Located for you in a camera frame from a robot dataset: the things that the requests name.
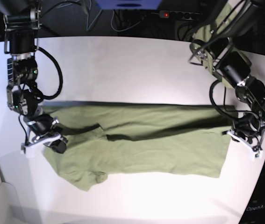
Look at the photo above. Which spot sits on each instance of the green T-shirt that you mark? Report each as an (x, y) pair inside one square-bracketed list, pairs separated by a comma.
[(105, 139)]

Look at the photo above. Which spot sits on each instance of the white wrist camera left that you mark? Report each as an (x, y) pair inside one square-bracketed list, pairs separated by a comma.
[(255, 155)]

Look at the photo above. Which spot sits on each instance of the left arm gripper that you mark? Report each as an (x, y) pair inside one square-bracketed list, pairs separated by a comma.
[(249, 131)]

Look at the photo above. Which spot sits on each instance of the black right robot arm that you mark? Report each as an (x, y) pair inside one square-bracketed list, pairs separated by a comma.
[(23, 95)]

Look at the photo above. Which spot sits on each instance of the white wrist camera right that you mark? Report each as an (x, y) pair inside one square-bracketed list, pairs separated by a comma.
[(31, 150)]

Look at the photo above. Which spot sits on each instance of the blue box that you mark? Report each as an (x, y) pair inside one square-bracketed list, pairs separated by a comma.
[(128, 4)]

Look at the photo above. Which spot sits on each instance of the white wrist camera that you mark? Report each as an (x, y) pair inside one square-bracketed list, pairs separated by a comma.
[(255, 155), (31, 150)]

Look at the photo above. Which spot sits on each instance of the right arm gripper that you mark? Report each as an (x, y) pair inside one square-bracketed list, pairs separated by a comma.
[(43, 130)]

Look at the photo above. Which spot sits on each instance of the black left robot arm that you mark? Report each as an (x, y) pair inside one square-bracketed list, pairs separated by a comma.
[(237, 98)]

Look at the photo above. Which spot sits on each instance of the black power strip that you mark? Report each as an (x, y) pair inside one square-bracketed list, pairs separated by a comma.
[(180, 15)]

